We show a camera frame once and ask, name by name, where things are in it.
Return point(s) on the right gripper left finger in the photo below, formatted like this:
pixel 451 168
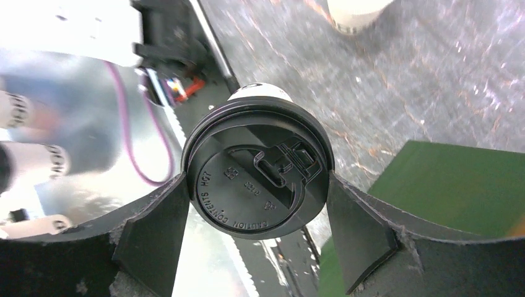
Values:
pixel 131 251

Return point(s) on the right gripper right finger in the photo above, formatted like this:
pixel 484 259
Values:
pixel 385 251

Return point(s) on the green paper bag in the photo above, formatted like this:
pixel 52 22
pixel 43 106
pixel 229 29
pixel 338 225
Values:
pixel 475 190

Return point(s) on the single white paper cup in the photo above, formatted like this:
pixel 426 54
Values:
pixel 260 89

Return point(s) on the white paper cup stack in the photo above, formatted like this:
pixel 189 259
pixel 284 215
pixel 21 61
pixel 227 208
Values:
pixel 350 17

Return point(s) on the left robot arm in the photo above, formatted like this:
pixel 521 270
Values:
pixel 56 40

